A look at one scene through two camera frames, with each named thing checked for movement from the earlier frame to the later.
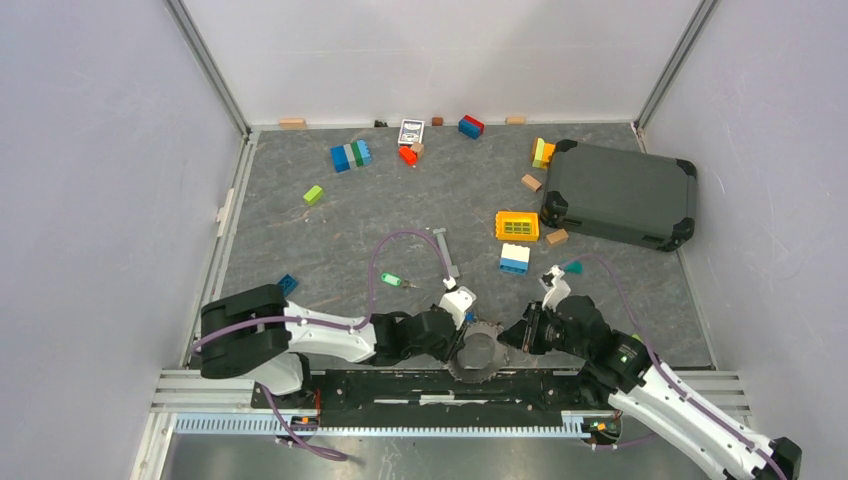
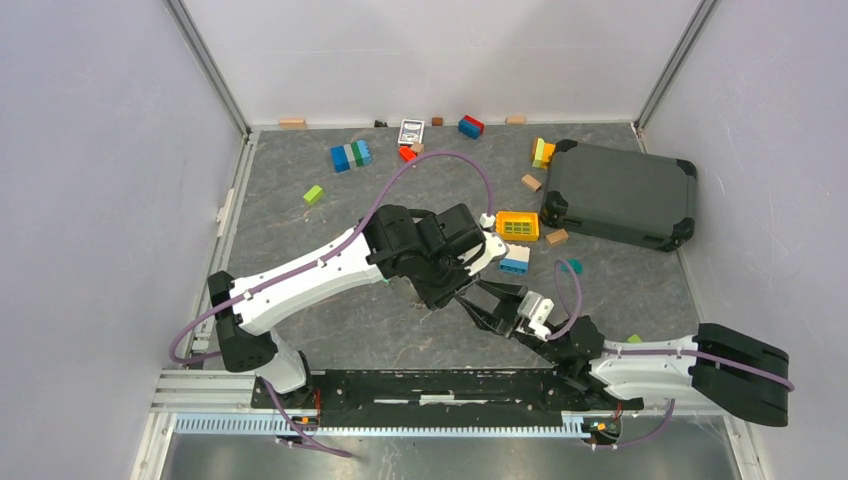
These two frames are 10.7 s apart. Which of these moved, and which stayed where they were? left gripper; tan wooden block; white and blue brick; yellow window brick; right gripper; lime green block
Moved: left gripper; right gripper
Stayed: yellow window brick; tan wooden block; white and blue brick; lime green block
